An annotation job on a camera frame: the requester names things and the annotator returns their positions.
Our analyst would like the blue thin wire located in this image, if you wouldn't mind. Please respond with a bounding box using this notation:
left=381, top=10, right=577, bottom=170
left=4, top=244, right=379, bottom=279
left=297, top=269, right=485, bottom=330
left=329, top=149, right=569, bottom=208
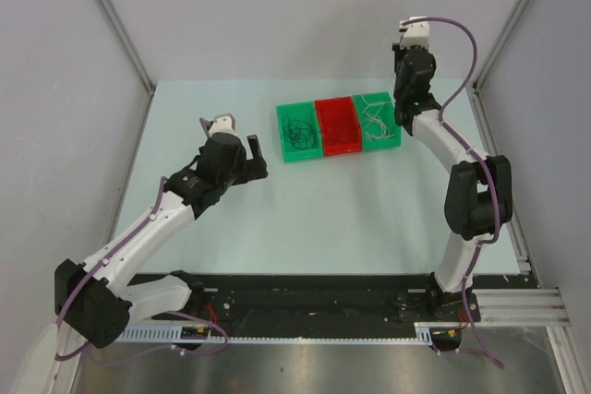
left=282, top=114, right=319, bottom=151

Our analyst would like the white thin wire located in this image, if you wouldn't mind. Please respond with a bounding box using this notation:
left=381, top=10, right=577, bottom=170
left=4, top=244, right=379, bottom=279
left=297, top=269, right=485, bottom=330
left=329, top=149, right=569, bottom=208
left=359, top=96, right=399, bottom=142

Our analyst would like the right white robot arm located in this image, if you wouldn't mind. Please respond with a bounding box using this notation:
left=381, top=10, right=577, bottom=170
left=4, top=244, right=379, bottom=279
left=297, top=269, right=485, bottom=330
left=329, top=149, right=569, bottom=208
left=392, top=43, right=513, bottom=321

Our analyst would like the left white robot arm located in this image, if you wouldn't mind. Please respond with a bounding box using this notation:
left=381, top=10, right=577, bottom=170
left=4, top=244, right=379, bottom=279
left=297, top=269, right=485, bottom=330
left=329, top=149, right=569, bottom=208
left=54, top=133, right=268, bottom=349

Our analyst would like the left green plastic bin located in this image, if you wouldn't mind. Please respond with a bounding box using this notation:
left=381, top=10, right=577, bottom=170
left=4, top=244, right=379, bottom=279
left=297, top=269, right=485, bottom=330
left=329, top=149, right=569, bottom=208
left=276, top=101, right=323, bottom=162

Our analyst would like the green plastic bin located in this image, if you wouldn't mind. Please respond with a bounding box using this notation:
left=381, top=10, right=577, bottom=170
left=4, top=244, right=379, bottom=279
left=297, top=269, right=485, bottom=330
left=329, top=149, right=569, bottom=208
left=276, top=101, right=323, bottom=162
left=353, top=91, right=402, bottom=151

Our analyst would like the right green plastic bin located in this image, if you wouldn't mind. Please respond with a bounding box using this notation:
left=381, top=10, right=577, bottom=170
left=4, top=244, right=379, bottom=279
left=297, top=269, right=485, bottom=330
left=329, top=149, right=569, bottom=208
left=353, top=91, right=402, bottom=151

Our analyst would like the red plastic bin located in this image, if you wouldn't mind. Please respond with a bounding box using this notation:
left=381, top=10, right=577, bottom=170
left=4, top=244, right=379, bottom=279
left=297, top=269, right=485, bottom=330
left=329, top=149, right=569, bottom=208
left=314, top=96, right=363, bottom=157

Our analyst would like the right aluminium base profile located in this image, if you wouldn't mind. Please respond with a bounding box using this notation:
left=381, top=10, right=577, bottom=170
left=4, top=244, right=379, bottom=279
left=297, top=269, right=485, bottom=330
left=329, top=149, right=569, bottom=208
left=465, top=286, right=572, bottom=327

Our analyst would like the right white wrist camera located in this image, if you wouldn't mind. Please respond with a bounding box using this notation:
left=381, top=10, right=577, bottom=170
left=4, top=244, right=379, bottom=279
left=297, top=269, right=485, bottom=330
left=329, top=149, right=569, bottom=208
left=399, top=17, right=429, bottom=50

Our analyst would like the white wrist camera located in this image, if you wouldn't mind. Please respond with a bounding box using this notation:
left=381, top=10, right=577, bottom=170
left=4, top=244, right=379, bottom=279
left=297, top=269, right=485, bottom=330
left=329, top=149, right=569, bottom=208
left=199, top=113, right=237, bottom=138
left=399, top=17, right=429, bottom=50

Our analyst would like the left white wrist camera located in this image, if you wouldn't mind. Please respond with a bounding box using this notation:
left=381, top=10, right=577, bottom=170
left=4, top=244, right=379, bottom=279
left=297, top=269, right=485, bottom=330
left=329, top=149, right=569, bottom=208
left=199, top=113, right=237, bottom=138

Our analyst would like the right aluminium frame post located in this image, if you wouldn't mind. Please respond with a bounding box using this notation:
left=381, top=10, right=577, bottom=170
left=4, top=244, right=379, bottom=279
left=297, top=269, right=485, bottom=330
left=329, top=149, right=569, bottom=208
left=472, top=0, right=533, bottom=92

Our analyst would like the aluminium frame post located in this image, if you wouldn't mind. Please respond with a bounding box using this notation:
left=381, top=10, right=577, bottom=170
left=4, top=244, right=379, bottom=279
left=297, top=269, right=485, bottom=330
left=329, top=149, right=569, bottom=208
left=94, top=0, right=155, bottom=97
left=472, top=0, right=533, bottom=92

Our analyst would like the left aluminium frame post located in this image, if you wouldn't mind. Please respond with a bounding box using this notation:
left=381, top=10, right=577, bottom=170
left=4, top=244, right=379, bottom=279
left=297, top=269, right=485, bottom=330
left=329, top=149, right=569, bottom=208
left=94, top=0, right=155, bottom=97

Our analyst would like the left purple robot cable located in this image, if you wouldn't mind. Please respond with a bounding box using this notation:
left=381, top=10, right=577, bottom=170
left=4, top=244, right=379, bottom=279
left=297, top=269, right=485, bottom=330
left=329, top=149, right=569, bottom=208
left=54, top=117, right=230, bottom=363

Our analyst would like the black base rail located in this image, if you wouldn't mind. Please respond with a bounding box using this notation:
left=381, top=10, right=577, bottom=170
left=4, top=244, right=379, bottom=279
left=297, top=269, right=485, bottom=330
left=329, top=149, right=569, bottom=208
left=133, top=272, right=541, bottom=338

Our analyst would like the slotted grey cable duct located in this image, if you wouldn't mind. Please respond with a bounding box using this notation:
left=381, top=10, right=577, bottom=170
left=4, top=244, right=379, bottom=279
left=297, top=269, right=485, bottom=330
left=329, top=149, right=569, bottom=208
left=115, top=322, right=432, bottom=346

